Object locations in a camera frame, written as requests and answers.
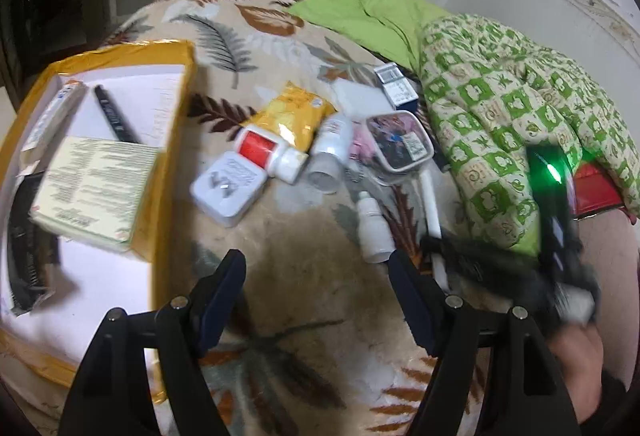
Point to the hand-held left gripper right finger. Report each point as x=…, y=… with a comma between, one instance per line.
x=415, y=306

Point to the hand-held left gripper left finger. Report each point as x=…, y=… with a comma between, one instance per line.
x=220, y=306

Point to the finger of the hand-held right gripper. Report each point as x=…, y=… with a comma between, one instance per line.
x=475, y=248
x=505, y=278

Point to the cartoon print hand mirror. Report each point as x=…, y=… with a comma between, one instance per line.
x=397, y=141

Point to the yellow taped cardboard box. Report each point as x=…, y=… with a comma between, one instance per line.
x=175, y=126

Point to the person's right hand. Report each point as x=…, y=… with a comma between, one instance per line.
x=577, y=366

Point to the beige cushion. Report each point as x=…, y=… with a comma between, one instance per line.
x=610, y=266

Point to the small white dropper bottle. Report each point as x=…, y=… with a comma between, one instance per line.
x=374, y=231

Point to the leaf print blanket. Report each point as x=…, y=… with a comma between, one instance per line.
x=310, y=266

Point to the green patterned quilt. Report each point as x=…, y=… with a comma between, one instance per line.
x=500, y=116

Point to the white metal tin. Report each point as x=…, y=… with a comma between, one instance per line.
x=225, y=188

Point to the small pink packet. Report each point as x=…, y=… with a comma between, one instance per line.
x=364, y=150

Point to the white bottle red label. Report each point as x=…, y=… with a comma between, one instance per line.
x=260, y=147

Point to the pale yellow printed box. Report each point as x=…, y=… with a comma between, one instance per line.
x=90, y=186

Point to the blue white carton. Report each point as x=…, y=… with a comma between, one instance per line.
x=397, y=89

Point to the white bottle clear cap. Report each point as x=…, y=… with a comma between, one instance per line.
x=332, y=136

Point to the black comb in packet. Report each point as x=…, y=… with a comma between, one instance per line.
x=30, y=241

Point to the yellow pouch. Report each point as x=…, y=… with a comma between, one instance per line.
x=290, y=116

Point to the black marker pen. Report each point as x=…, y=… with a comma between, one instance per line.
x=114, y=112

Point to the white orange tube carton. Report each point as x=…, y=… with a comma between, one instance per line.
x=52, y=116

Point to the plain green cloth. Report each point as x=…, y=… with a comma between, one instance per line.
x=370, y=11

